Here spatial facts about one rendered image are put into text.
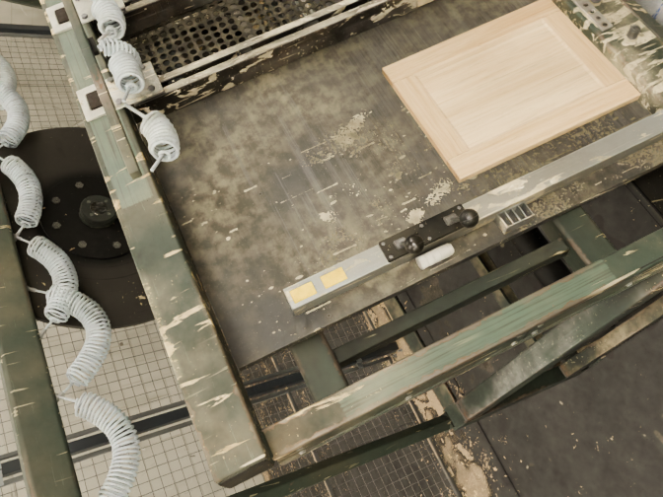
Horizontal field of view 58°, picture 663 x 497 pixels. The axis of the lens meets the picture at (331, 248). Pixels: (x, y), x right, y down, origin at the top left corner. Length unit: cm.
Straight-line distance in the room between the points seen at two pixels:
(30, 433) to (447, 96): 126
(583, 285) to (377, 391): 46
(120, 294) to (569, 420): 209
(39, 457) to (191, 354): 54
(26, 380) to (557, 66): 150
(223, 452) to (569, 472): 228
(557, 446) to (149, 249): 234
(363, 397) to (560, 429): 204
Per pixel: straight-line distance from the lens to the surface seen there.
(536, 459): 327
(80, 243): 193
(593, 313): 185
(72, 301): 173
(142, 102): 154
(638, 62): 163
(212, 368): 114
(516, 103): 152
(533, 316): 122
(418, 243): 113
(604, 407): 292
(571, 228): 142
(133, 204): 134
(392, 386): 114
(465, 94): 152
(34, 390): 164
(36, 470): 157
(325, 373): 124
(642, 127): 152
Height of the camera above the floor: 231
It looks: 34 degrees down
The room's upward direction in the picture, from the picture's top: 100 degrees counter-clockwise
